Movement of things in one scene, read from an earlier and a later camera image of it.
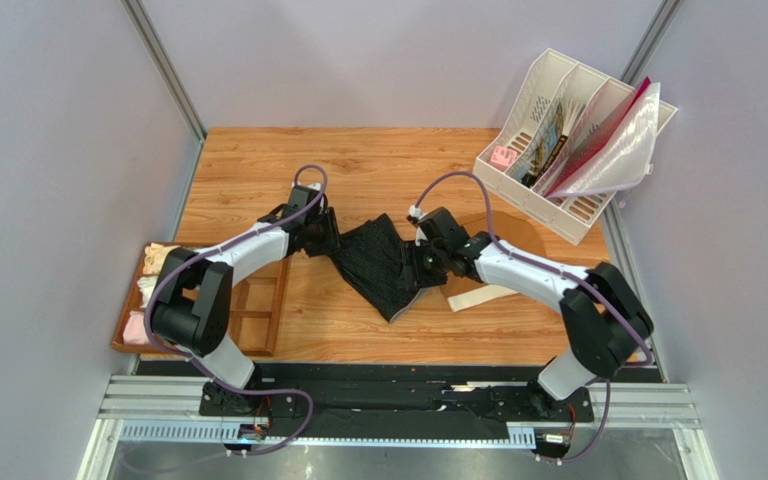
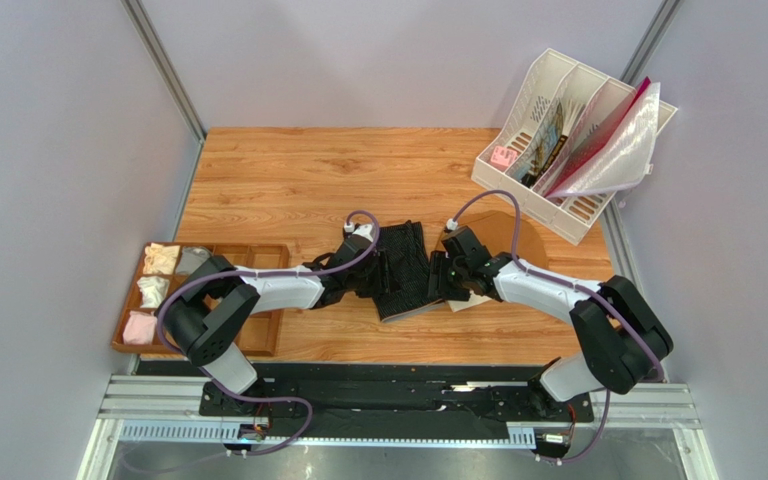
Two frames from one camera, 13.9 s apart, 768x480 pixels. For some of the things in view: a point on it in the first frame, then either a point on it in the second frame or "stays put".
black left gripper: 330,244 → 381,285
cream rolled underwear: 154,256 stays put
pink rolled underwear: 136,330 stays put
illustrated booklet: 545,153 stays put
